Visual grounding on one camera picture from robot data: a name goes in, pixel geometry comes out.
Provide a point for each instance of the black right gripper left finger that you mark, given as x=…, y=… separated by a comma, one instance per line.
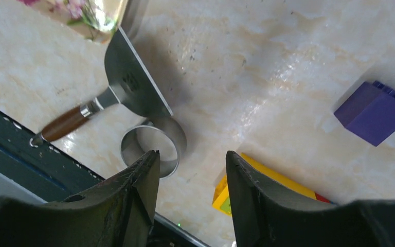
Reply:
x=116, y=212

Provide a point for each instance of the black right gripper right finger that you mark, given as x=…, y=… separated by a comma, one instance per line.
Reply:
x=266, y=213

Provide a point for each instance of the yellow red blue toy block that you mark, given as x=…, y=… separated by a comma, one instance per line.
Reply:
x=221, y=199

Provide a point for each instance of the purple toy block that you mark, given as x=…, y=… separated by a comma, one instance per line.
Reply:
x=369, y=112

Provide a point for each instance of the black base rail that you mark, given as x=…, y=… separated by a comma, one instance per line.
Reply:
x=44, y=175

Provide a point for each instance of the metal scraper wooden handle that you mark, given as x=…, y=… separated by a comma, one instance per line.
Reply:
x=129, y=84

